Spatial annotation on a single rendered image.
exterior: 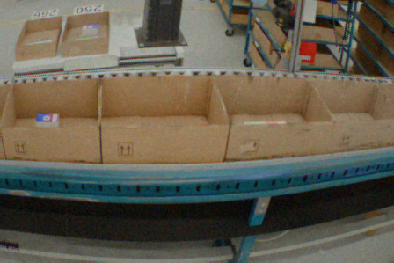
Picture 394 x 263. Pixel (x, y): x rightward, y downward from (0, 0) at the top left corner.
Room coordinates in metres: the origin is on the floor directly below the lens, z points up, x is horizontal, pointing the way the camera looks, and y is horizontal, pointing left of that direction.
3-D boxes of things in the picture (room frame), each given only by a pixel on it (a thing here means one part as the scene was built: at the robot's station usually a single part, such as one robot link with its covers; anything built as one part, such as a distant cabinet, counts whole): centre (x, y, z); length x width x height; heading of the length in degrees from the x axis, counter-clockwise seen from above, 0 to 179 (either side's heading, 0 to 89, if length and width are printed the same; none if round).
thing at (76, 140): (1.27, 0.51, 0.96); 0.39 x 0.29 x 0.17; 103
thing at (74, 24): (2.35, 0.67, 0.80); 0.38 x 0.28 x 0.10; 15
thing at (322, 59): (2.96, -0.67, 0.59); 0.40 x 0.30 x 0.10; 11
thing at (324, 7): (2.97, -0.66, 0.99); 0.40 x 0.30 x 0.10; 10
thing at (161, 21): (2.44, 0.25, 0.91); 0.26 x 0.26 x 0.33; 17
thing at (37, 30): (2.29, 0.98, 0.80); 0.38 x 0.28 x 0.10; 14
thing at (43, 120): (1.34, 0.55, 0.91); 0.10 x 0.06 x 0.05; 102
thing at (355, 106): (1.54, -0.64, 0.97); 0.39 x 0.29 x 0.17; 103
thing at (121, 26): (2.41, 0.66, 0.74); 1.00 x 0.58 x 0.03; 107
